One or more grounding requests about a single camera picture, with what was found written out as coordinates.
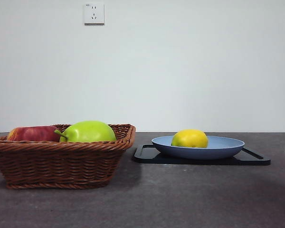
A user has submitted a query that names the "yellow lemon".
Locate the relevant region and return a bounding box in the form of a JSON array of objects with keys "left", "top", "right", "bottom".
[{"left": 171, "top": 129, "right": 209, "bottom": 149}]

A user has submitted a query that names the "blue round plate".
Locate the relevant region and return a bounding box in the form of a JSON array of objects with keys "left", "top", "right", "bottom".
[{"left": 151, "top": 135, "right": 246, "bottom": 160}]

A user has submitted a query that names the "brown wicker basket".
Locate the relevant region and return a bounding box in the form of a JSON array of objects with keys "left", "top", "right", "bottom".
[{"left": 0, "top": 123, "right": 136, "bottom": 190}]

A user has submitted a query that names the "black flat tray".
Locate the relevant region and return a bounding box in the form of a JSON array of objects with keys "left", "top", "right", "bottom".
[{"left": 132, "top": 143, "right": 272, "bottom": 166}]

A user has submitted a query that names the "green apple with stem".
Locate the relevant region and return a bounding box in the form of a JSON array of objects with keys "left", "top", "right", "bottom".
[{"left": 54, "top": 120, "right": 117, "bottom": 143}]

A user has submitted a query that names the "red and yellow apple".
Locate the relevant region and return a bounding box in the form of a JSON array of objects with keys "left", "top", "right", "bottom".
[{"left": 7, "top": 125, "right": 62, "bottom": 143}]

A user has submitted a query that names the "white wall socket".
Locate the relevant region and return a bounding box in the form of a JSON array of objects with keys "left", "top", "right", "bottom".
[{"left": 84, "top": 2, "right": 105, "bottom": 26}]

